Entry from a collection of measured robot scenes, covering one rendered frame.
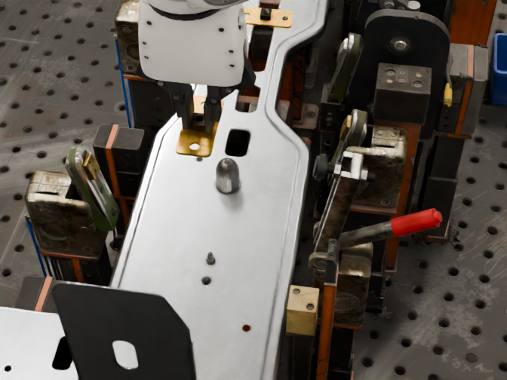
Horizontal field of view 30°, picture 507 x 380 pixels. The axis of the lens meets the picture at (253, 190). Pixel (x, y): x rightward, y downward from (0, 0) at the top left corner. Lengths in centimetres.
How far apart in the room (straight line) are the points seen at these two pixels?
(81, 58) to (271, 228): 80
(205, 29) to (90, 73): 102
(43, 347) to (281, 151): 42
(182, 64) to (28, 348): 42
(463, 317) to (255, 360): 50
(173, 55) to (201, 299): 37
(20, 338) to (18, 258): 46
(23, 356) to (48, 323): 5
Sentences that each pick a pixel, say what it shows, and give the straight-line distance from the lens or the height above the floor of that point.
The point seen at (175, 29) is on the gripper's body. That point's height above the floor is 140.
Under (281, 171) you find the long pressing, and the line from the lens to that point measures 128.
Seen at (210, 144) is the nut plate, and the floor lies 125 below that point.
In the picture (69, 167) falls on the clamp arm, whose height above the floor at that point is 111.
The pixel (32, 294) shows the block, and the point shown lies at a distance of 122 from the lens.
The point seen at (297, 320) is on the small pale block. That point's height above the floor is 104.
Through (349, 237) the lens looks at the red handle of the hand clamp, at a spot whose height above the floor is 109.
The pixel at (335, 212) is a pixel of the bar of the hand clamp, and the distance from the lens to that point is 105.
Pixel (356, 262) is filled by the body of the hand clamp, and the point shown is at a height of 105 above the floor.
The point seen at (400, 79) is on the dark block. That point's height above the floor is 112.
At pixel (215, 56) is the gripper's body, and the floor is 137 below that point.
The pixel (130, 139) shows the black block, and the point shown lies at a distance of 135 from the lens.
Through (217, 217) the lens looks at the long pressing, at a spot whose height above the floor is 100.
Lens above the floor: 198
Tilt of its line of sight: 51 degrees down
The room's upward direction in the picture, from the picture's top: 1 degrees counter-clockwise
